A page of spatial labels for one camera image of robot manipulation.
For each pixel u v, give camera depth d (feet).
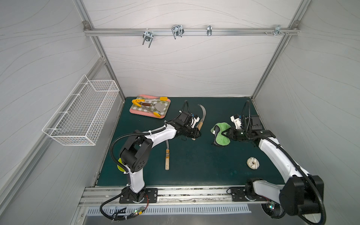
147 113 3.63
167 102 3.80
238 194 2.41
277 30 2.51
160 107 3.74
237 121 2.51
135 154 1.57
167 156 2.82
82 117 2.26
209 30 2.57
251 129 2.09
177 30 2.51
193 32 2.59
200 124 2.89
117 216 2.22
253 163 2.71
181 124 2.34
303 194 1.30
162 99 3.89
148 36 2.61
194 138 2.75
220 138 2.60
